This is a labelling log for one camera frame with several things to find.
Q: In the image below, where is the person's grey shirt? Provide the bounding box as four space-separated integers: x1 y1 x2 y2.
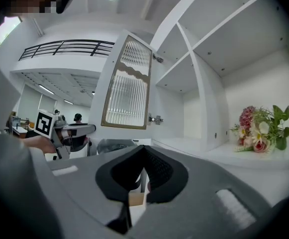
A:
0 40 65 239

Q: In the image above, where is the dark grey rounded cover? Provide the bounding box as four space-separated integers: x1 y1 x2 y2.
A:
96 138 138 155

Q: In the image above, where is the window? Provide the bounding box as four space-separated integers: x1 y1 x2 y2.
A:
0 15 22 47

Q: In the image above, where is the pink and white flower bouquet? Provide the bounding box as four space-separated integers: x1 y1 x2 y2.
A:
230 105 289 154

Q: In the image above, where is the white cabinet door ribbed glass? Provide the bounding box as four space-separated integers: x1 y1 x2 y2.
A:
89 29 165 139

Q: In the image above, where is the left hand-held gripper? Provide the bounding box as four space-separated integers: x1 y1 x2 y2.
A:
34 109 96 160

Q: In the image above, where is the white open cabinet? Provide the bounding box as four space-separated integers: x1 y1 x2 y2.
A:
149 0 289 170

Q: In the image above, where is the black office chair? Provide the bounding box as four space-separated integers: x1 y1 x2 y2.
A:
67 122 93 157

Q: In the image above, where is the office desk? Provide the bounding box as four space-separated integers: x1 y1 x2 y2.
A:
9 125 28 137

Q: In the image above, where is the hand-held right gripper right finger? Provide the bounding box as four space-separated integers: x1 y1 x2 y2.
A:
143 144 190 205

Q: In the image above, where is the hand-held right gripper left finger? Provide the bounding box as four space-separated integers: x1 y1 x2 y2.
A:
95 144 146 205

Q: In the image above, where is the person's left forearm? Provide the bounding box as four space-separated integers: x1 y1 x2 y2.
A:
21 134 56 154

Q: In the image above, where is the black balcony railing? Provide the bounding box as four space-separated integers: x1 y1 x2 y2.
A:
18 39 115 62

